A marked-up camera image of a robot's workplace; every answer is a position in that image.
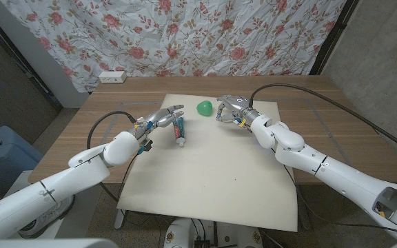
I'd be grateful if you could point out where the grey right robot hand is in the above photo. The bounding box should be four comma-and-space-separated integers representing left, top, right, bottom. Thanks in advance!
215, 94, 263, 130

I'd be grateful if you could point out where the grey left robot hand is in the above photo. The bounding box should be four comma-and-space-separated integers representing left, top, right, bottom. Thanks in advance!
128, 104, 185, 154

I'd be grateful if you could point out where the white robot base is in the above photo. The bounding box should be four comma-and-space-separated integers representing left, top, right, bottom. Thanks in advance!
163, 216, 263, 248

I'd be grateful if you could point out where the green Colgate toothpaste tube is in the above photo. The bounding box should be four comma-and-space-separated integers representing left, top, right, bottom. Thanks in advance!
172, 116, 187, 147

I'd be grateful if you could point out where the green egg-shaped ball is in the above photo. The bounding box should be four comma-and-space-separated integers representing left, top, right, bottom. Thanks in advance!
196, 100, 214, 117

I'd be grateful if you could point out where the white power strip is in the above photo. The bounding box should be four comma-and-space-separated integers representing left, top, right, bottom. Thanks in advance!
98, 70, 128, 84

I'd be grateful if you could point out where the cream table mat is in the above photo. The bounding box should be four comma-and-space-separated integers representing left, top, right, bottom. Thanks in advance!
116, 93, 298, 232

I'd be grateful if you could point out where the floral backdrop cloth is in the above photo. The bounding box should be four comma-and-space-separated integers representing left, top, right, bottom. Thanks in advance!
0, 0, 347, 93

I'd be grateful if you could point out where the white table leg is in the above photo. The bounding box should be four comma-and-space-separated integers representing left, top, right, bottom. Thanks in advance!
114, 208, 129, 230

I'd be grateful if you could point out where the black backdrop pole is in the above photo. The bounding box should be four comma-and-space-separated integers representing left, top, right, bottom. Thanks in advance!
309, 0, 360, 76
0, 6, 63, 112

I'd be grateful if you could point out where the grey sneaker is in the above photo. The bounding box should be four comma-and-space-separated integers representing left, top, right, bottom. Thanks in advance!
18, 194, 76, 239

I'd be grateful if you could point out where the blue plastic bin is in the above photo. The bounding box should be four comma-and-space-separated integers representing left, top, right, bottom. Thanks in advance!
0, 125, 44, 196

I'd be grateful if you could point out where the white robot chest cover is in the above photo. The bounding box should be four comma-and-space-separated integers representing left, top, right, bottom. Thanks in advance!
0, 237, 119, 248

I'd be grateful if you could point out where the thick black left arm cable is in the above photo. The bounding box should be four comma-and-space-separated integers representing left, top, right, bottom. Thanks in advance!
86, 110, 138, 150

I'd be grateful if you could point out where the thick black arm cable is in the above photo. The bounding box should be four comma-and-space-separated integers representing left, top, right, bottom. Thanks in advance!
248, 83, 397, 160
86, 110, 138, 150

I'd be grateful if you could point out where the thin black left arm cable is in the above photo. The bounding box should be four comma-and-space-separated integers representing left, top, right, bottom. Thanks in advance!
98, 151, 141, 203

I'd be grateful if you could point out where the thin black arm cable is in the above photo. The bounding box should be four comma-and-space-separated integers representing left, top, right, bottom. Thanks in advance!
98, 151, 141, 203
270, 147, 397, 239

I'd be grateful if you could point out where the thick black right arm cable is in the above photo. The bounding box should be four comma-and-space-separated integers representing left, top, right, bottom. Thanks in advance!
248, 83, 397, 160

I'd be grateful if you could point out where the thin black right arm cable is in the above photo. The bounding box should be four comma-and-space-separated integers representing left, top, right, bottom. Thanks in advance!
270, 147, 397, 239

